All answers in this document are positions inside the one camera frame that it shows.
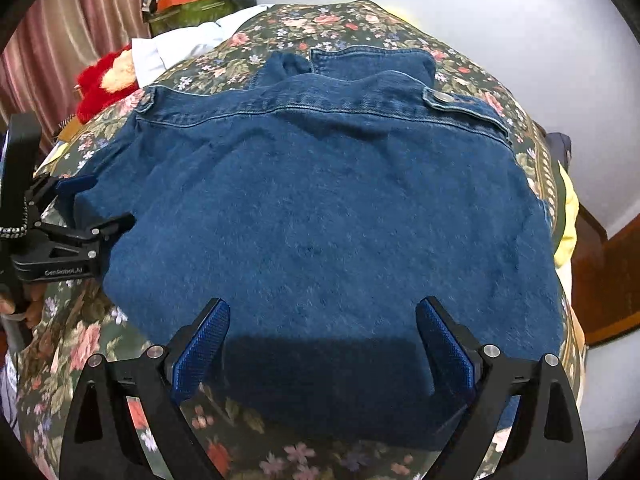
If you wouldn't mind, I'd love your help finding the mustard cloth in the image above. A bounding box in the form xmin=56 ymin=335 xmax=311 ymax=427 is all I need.
xmin=50 ymin=120 xmax=83 ymax=161

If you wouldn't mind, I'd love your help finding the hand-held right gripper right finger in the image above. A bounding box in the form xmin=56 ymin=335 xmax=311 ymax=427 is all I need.
xmin=415 ymin=296 xmax=588 ymax=480

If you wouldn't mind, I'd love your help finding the white shirt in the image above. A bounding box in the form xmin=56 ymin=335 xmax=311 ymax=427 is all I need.
xmin=131 ymin=4 xmax=273 ymax=86

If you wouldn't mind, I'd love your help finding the green patterned box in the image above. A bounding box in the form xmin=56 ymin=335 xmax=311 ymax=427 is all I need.
xmin=147 ymin=0 xmax=226 ymax=36

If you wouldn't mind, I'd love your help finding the yellow blanket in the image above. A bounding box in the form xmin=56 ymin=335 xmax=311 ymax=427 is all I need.
xmin=552 ymin=162 xmax=580 ymax=266

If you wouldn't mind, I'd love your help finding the floral bed blanket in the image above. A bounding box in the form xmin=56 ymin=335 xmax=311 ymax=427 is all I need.
xmin=15 ymin=0 xmax=586 ymax=480

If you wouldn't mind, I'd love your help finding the red plush toy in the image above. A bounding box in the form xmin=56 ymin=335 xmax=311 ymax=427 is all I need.
xmin=75 ymin=45 xmax=137 ymax=123

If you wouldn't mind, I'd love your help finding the striped pink curtain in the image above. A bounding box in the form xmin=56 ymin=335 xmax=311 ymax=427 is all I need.
xmin=0 ymin=0 xmax=156 ymax=151

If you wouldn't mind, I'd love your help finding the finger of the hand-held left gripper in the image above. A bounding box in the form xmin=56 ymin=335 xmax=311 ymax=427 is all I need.
xmin=37 ymin=212 xmax=137 ymax=261
xmin=47 ymin=174 xmax=98 ymax=206

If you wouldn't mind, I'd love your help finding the person's left hand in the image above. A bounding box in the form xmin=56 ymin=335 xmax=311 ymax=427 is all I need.
xmin=0 ymin=287 xmax=45 ymax=328

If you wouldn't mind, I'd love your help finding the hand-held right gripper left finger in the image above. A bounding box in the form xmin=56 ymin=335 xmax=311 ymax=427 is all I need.
xmin=59 ymin=297 xmax=232 ymax=480

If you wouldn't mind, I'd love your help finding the blue denim jacket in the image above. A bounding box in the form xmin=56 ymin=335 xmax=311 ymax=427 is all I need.
xmin=75 ymin=45 xmax=568 ymax=453

